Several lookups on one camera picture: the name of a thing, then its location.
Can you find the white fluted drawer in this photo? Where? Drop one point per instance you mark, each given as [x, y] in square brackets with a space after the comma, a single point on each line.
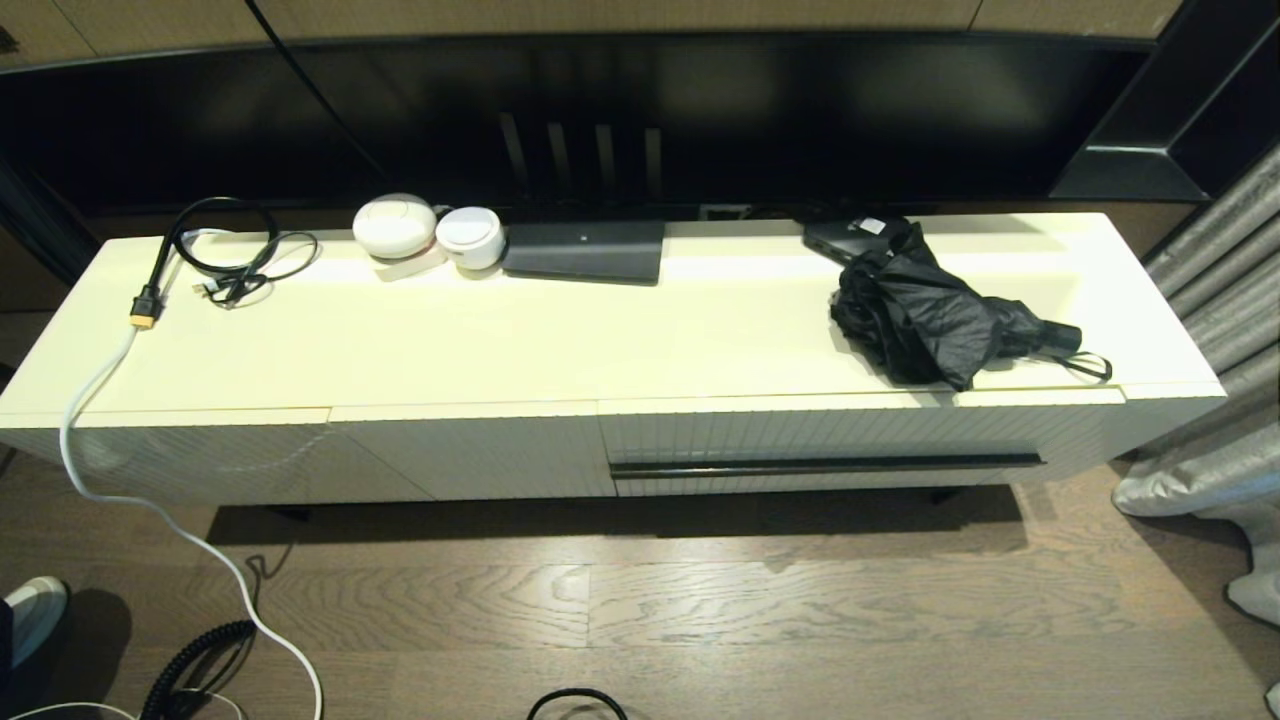
[800, 435]

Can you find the black folding umbrella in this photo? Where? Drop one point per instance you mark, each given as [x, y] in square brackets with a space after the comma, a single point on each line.
[920, 320]

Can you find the white tv cabinet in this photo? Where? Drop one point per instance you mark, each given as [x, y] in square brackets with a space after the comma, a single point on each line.
[600, 330]

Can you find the flat black set-top box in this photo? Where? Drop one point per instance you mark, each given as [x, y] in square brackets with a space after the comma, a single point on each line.
[585, 252]

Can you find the white fluted cabinet door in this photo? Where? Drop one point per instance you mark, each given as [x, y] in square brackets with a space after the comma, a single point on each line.
[480, 450]
[260, 460]

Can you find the small white cylindrical device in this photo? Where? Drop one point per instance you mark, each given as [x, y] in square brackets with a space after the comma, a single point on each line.
[470, 238]

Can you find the small black box with label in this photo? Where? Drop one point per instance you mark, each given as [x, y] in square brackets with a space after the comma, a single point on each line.
[835, 240]

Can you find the black flat television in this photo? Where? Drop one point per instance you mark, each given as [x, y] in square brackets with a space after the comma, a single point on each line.
[700, 100]

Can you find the large round white device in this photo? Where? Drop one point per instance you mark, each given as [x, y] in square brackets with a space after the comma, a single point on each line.
[395, 225]

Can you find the grey curtain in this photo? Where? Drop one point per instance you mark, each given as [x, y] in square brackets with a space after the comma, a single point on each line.
[1220, 250]

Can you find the white shoe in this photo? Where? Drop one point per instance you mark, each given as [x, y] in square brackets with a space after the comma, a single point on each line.
[35, 610]

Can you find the white fabric bundle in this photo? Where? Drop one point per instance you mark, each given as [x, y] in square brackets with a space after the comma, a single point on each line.
[1258, 600]

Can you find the white flat base plate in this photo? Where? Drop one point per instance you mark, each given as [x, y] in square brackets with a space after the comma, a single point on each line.
[410, 268]

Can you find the black angular wall frame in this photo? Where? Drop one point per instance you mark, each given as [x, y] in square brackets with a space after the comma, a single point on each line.
[1140, 170]

